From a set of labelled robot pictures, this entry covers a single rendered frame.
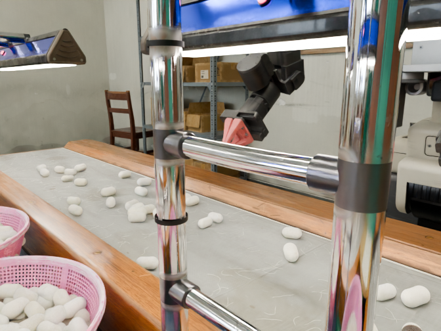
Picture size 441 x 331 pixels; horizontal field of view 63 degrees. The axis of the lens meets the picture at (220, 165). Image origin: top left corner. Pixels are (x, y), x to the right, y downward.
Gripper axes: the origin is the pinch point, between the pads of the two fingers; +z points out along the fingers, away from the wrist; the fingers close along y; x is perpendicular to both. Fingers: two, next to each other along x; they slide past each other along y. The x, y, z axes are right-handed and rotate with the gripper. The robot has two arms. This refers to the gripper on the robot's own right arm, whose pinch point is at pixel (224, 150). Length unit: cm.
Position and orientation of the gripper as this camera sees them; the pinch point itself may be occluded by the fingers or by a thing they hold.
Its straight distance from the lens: 77.4
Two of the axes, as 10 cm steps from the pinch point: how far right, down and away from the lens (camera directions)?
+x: 4.7, 6.3, 6.2
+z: -5.5, 7.5, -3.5
